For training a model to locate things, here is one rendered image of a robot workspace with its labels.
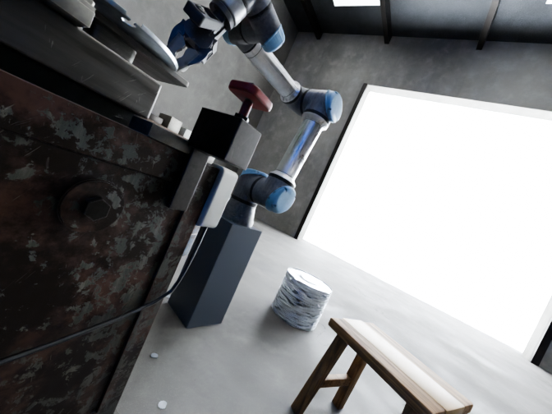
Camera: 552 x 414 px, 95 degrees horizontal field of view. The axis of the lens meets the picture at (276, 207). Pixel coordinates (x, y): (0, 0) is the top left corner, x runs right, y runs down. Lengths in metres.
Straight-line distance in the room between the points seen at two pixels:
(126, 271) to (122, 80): 0.31
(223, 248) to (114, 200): 0.64
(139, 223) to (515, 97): 5.37
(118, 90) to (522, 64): 5.63
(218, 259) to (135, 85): 0.72
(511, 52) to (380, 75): 1.88
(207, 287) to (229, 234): 0.23
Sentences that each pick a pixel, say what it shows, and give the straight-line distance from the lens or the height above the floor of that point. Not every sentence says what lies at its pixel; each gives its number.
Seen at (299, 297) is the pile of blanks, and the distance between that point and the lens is 1.48.
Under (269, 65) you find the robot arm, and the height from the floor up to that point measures 1.03.
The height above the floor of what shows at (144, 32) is 0.78.
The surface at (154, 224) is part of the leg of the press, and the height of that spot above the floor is 0.48.
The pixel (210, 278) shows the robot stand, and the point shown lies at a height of 0.22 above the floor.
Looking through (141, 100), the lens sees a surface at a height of 0.67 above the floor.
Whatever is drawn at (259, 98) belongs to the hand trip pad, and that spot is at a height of 0.75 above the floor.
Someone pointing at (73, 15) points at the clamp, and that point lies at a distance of 0.41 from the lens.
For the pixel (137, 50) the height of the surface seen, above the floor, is 0.77.
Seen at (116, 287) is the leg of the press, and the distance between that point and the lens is 0.54.
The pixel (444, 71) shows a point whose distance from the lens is 5.66.
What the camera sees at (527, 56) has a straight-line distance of 5.85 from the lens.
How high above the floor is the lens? 0.62
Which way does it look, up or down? 2 degrees down
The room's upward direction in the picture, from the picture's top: 24 degrees clockwise
